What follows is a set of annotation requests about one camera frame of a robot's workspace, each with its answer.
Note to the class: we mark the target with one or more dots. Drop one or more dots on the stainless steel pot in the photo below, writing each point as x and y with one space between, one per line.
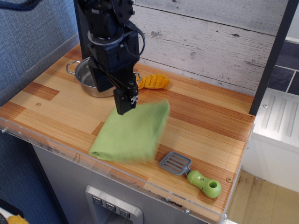
83 75

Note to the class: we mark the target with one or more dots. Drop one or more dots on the white grooved cabinet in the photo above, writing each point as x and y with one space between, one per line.
273 147

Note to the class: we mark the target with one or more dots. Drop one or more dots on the black right frame post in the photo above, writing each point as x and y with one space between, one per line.
274 54

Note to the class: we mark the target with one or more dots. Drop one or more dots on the green cloth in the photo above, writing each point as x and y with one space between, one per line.
134 136

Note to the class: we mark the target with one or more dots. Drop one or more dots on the yellow object bottom left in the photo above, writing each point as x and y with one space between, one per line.
16 220

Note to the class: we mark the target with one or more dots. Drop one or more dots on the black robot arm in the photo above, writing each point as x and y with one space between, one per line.
106 17

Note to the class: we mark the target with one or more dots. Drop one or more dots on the grey spatula green handle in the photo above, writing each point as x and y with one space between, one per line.
178 164

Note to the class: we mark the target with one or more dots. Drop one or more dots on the black left frame post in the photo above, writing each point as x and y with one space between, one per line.
83 28

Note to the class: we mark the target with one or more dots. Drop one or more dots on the black frame post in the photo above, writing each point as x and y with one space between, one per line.
274 54
83 28

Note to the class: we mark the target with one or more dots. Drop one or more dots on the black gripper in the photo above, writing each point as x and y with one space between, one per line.
111 55

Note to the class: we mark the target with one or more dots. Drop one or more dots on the silver dispenser button panel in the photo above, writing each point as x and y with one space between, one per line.
108 209

